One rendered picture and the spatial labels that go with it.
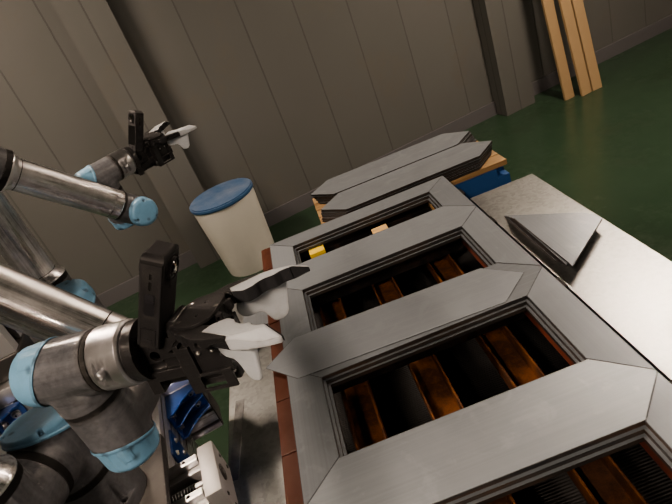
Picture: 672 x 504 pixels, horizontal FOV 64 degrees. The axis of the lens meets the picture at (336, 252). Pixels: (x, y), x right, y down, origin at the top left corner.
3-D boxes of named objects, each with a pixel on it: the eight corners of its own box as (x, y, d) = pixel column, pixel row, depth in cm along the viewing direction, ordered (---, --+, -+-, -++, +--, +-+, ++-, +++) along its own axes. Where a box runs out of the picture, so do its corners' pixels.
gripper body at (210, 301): (261, 345, 63) (172, 366, 66) (233, 281, 60) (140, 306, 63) (244, 385, 56) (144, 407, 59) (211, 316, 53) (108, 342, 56)
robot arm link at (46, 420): (121, 434, 98) (79, 381, 92) (86, 501, 87) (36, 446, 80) (66, 445, 101) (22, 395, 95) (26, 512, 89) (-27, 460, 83)
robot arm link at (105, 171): (84, 200, 149) (67, 173, 145) (118, 181, 155) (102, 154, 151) (95, 202, 143) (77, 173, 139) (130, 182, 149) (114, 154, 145)
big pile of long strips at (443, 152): (468, 135, 255) (465, 123, 252) (506, 159, 219) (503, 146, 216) (312, 198, 255) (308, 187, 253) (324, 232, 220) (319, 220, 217)
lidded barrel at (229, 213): (266, 238, 432) (235, 173, 405) (294, 252, 394) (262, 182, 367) (215, 269, 415) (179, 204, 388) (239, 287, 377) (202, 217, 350)
